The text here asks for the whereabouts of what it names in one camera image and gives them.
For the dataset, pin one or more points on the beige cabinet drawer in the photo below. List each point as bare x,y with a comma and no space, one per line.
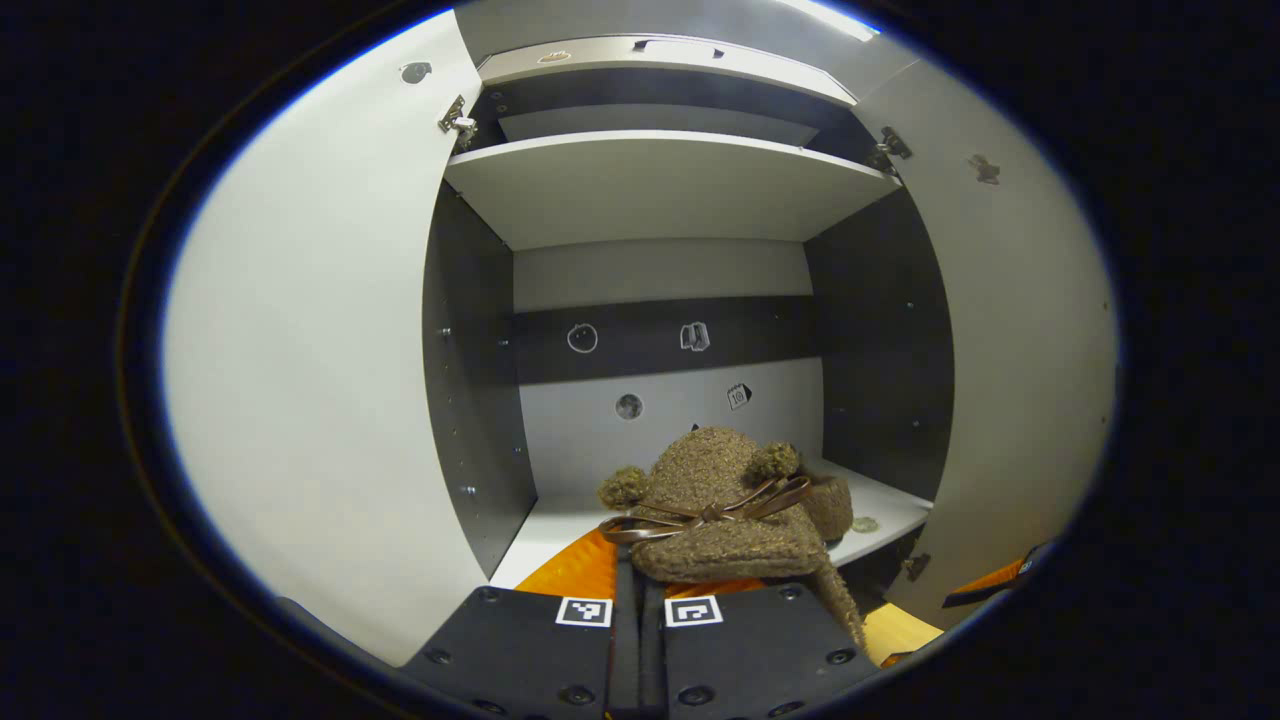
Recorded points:
600,62

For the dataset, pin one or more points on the brown fuzzy shoe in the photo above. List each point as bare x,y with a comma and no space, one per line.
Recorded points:
710,470
835,505

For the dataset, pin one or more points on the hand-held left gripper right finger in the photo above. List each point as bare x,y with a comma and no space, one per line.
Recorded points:
760,650

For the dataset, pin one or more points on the grey white shoe cabinet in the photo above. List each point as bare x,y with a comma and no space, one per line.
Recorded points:
650,190

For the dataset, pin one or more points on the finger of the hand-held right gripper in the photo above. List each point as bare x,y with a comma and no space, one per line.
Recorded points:
990,585

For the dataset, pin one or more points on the white cabinet door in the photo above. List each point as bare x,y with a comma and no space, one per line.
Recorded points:
320,350
1020,350

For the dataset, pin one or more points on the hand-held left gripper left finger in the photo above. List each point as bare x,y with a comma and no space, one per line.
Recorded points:
520,650

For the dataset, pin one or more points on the metal door hinge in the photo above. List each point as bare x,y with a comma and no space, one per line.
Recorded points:
890,148
915,566
455,122

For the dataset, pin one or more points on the ceiling light panel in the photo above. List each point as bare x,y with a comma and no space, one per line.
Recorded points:
830,17

